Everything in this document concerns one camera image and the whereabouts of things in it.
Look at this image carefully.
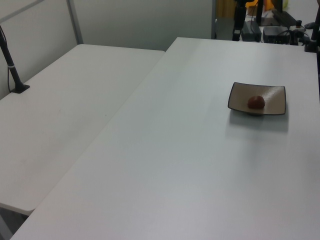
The small round red-brown food item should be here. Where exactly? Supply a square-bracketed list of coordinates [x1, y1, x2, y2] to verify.
[247, 95, 266, 110]

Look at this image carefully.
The square brown ceramic plate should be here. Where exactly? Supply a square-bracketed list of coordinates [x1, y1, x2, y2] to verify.
[227, 81, 287, 117]

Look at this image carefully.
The black stand column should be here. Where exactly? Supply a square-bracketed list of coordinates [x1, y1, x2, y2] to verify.
[231, 0, 248, 42]

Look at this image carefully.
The black flat electronics box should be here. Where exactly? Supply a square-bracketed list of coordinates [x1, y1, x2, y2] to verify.
[240, 20, 262, 43]

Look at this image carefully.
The yellow curtain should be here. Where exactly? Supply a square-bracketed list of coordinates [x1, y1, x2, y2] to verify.
[216, 0, 236, 19]

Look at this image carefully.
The black box with lit ports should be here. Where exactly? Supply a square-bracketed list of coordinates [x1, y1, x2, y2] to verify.
[261, 25, 293, 45]

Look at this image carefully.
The black monitor stand pole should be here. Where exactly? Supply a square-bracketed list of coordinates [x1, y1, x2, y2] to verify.
[254, 0, 265, 26]

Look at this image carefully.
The black clamp pole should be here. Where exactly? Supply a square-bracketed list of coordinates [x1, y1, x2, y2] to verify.
[303, 0, 320, 53]

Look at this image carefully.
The grey partition frame post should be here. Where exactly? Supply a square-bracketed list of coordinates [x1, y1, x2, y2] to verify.
[210, 0, 218, 40]
[66, 0, 84, 46]

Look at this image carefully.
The black pole with base plate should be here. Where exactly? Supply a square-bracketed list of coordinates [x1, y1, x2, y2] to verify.
[0, 24, 31, 94]

